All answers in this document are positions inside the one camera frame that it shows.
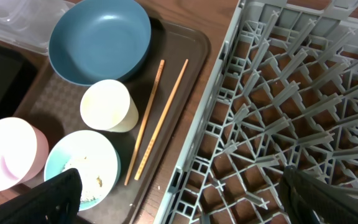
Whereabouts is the clear plastic waste bin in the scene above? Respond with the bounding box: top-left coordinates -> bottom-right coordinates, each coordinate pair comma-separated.
0,0 -> 75,55

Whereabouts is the cream plastic cup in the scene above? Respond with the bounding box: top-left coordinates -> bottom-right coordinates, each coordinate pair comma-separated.
80,80 -> 139,133

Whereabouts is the wooden chopstick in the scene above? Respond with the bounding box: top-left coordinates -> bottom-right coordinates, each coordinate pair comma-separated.
124,60 -> 165,185
134,59 -> 189,180

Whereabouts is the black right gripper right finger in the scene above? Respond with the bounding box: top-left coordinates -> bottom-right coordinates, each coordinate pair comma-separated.
278,166 -> 358,223

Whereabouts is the pink plastic bowl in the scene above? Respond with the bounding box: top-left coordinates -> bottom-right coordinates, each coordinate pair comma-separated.
0,117 -> 49,191

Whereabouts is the light blue small bowl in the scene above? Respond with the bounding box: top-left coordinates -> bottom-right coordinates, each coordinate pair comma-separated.
44,130 -> 121,211

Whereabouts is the wooden chopstick right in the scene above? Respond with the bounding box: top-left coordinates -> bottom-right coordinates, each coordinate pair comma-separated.
134,59 -> 189,180

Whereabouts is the grey dishwasher rack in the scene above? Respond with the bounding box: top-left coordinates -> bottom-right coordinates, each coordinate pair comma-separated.
155,0 -> 358,223

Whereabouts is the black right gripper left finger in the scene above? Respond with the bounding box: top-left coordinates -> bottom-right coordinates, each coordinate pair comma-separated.
0,168 -> 82,224

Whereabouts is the wooden chopstick left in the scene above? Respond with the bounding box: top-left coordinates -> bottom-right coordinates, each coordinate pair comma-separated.
124,60 -> 165,185

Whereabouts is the rice pile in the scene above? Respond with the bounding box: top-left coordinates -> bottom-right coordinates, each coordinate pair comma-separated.
62,156 -> 103,202

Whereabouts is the dark blue bowl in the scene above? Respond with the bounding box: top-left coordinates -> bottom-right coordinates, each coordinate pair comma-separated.
48,0 -> 152,86

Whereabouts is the brown serving tray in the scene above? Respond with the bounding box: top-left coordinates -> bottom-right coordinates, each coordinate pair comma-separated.
16,18 -> 209,223

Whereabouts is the black waste tray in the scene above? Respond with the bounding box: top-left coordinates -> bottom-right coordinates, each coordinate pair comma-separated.
0,47 -> 38,119

